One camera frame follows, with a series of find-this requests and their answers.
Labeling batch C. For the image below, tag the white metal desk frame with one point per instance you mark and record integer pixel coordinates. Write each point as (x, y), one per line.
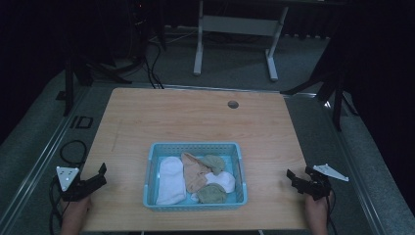
(241, 25)

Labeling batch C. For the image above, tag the light blue plastic basket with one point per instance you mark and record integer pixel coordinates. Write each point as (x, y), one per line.
(150, 176)

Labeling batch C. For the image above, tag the black metal stand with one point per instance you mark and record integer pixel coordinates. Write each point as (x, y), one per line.
(69, 88)
(337, 104)

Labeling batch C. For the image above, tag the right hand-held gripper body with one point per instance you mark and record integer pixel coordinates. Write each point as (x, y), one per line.
(318, 187)

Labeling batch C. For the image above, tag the green sock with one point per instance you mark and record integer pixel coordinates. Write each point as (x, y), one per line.
(212, 194)
(216, 163)

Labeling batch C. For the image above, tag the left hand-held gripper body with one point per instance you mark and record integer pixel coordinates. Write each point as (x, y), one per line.
(76, 189)

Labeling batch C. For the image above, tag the person's right hand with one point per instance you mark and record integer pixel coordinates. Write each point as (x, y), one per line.
(318, 210)

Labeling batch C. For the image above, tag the short white sock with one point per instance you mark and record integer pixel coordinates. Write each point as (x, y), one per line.
(225, 181)

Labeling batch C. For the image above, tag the long white sock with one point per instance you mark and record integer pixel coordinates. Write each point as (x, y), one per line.
(170, 181)

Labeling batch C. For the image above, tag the person's left hand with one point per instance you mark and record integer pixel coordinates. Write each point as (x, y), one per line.
(75, 210)

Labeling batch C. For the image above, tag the beige sock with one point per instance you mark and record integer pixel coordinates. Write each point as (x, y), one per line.
(194, 174)

